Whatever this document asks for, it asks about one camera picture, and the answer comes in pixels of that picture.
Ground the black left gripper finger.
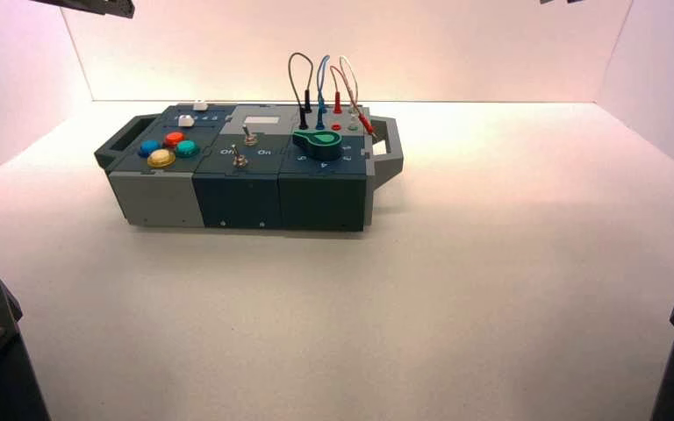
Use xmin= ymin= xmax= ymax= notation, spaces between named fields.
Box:
xmin=104 ymin=0 xmax=136 ymax=19
xmin=28 ymin=0 xmax=109 ymax=17

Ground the red jumper wire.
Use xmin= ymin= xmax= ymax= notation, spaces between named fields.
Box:
xmin=329 ymin=65 xmax=379 ymax=140

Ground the yellow push button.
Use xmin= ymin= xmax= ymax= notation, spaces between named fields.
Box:
xmin=147 ymin=148 xmax=177 ymax=169

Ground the grey and blue task box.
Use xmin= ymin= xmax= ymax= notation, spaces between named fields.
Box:
xmin=93 ymin=103 xmax=405 ymax=233

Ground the green rotary knob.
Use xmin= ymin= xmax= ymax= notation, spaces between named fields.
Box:
xmin=291 ymin=128 xmax=344 ymax=162

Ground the black jumper wire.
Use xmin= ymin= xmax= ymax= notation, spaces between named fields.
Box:
xmin=288 ymin=52 xmax=315 ymax=132

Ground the white jumper wire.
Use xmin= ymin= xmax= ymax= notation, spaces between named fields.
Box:
xmin=340 ymin=54 xmax=362 ymax=130

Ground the blue jumper wire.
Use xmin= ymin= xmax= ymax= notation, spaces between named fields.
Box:
xmin=315 ymin=54 xmax=331 ymax=132

